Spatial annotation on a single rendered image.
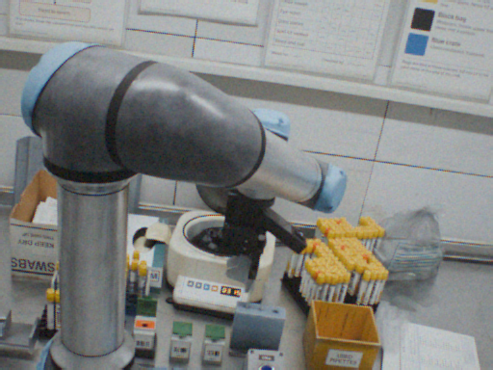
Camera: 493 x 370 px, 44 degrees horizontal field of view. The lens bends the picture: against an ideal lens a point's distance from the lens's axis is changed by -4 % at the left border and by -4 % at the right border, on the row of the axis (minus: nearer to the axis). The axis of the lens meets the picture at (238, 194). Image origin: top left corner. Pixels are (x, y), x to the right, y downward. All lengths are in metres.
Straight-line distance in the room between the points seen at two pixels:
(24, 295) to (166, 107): 0.90
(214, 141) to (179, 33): 0.98
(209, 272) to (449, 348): 0.57
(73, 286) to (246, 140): 0.28
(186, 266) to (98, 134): 0.81
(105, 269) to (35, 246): 0.70
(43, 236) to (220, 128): 0.87
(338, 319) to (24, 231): 0.71
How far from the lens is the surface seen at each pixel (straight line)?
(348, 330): 1.41
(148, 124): 0.60
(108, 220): 0.73
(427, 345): 1.48
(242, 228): 1.16
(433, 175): 1.81
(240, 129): 0.64
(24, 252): 1.46
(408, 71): 1.68
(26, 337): 1.26
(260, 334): 1.30
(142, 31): 1.59
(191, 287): 1.42
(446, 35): 1.68
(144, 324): 1.24
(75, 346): 0.84
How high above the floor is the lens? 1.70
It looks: 24 degrees down
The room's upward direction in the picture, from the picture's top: 10 degrees clockwise
